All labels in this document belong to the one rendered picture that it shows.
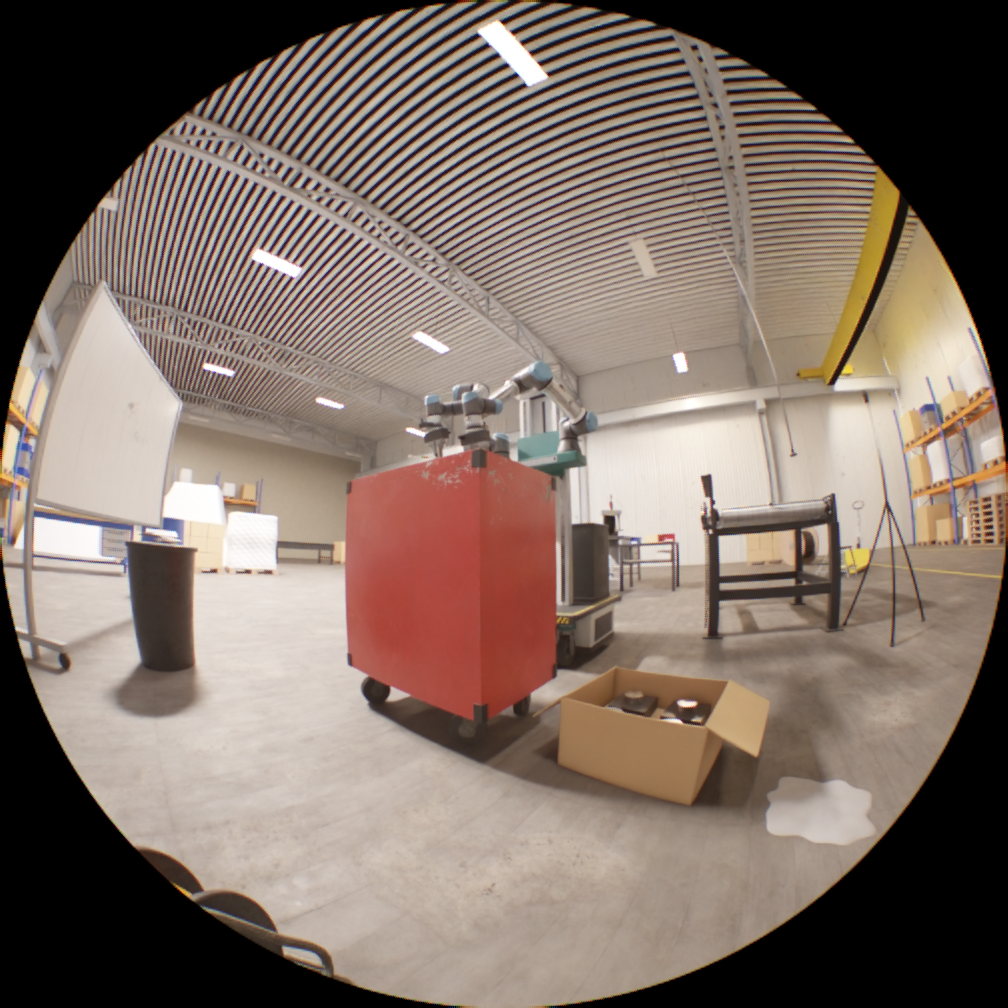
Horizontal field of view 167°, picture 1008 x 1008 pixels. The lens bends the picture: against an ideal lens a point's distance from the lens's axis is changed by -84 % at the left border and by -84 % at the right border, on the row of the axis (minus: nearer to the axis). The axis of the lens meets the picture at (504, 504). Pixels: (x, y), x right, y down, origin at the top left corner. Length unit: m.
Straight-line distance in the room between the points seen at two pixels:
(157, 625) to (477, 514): 1.63
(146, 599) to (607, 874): 1.95
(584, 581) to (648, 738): 1.52
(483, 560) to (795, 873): 1.09
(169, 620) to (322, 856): 1.38
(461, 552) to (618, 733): 0.65
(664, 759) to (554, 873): 0.38
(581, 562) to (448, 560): 1.40
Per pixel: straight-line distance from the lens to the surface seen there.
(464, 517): 0.96
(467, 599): 0.96
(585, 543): 2.26
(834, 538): 2.72
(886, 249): 9.34
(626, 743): 0.96
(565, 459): 1.99
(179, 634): 1.99
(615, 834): 0.91
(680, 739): 0.90
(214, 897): 0.46
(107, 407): 2.76
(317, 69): 8.40
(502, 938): 0.73
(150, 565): 1.90
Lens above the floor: 0.65
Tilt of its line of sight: 8 degrees up
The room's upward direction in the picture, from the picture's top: straight up
